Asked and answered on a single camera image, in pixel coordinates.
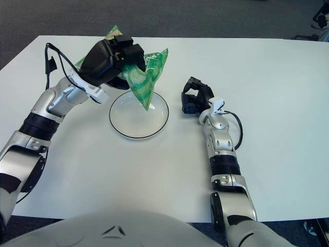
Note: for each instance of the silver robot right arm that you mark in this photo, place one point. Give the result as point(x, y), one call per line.
point(221, 144)

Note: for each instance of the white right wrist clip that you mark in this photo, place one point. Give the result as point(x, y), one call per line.
point(217, 104)

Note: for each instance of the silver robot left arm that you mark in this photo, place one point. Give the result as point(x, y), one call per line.
point(46, 103)

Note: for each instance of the grey robot torso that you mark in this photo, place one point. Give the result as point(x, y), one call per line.
point(115, 231)

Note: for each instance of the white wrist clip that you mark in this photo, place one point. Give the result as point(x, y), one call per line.
point(217, 104)
point(99, 96)

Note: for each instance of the black office chair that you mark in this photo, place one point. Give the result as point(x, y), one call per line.
point(321, 20)

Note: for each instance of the white plate with black rim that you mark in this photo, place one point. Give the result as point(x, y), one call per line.
point(133, 126)

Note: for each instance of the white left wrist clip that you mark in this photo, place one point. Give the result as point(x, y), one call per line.
point(99, 96)

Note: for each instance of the green potato chips bag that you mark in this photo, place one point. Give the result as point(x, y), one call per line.
point(144, 85)

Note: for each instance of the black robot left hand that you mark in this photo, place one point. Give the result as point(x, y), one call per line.
point(100, 64)

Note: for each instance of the black chair base with caster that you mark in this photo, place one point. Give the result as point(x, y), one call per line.
point(311, 226)

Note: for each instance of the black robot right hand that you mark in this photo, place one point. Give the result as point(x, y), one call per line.
point(204, 96)

